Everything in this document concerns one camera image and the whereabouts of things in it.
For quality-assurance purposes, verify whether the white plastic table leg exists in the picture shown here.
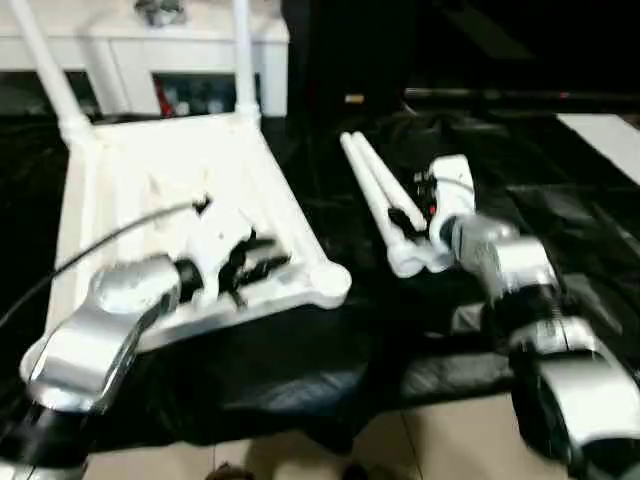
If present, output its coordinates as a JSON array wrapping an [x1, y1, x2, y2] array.
[[8, 0, 94, 146], [232, 0, 262, 124], [339, 132, 426, 279], [352, 132, 454, 274]]

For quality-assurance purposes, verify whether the white plastic table top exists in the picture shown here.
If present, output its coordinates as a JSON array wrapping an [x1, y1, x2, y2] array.
[[19, 110, 354, 381]]

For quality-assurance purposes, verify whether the black mat cloth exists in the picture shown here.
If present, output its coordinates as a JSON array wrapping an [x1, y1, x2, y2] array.
[[0, 99, 640, 451]]

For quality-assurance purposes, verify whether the white flat board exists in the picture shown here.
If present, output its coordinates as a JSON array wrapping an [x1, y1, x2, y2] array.
[[557, 113, 640, 176]]

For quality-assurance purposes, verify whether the white sideboard cabinet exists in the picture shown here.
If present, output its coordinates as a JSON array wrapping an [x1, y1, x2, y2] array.
[[0, 0, 291, 119]]

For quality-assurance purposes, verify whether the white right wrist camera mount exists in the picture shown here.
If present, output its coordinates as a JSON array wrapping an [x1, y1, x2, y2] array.
[[427, 155, 476, 251]]

